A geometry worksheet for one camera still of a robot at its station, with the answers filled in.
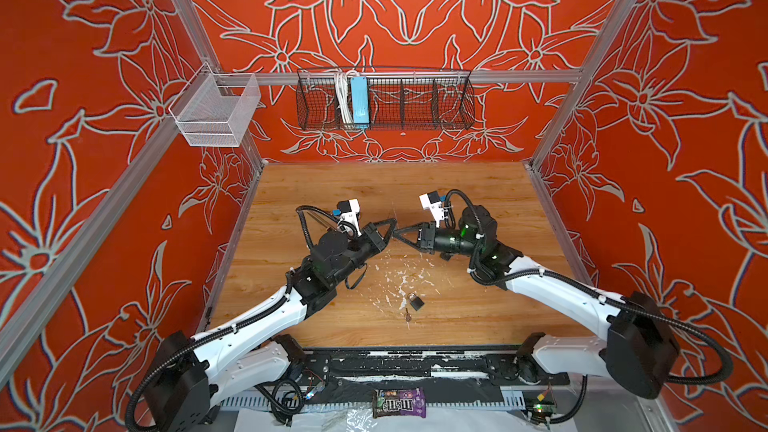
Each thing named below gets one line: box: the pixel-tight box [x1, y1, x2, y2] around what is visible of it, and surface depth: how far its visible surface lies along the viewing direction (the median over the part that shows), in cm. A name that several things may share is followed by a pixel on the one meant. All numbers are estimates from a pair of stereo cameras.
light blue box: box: [351, 76, 370, 125], surface depth 91 cm
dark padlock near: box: [407, 292, 425, 311], surface depth 86 cm
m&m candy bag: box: [372, 387, 427, 419], surface depth 70 cm
